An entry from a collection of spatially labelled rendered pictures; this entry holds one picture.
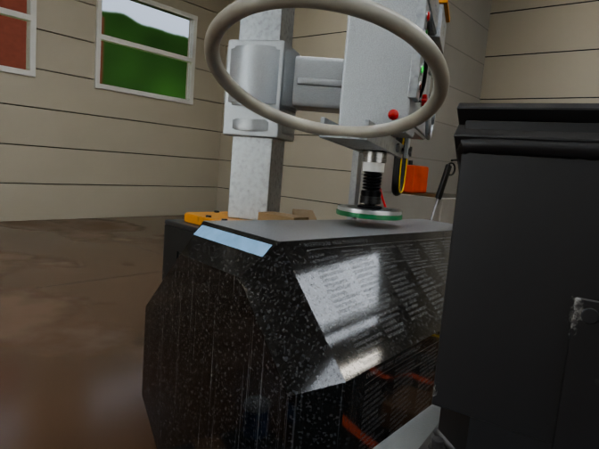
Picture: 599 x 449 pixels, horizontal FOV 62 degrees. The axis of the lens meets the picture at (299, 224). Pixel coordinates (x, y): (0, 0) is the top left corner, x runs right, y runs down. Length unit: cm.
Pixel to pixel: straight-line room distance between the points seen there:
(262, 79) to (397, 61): 77
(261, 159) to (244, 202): 21
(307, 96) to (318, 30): 588
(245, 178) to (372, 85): 88
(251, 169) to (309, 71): 49
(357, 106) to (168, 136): 712
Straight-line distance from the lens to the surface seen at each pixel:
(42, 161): 760
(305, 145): 791
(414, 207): 436
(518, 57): 658
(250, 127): 220
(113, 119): 806
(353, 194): 417
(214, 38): 100
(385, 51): 162
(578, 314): 34
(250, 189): 226
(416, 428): 44
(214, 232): 138
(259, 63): 221
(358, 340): 116
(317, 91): 225
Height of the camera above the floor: 105
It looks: 7 degrees down
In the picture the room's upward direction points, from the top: 5 degrees clockwise
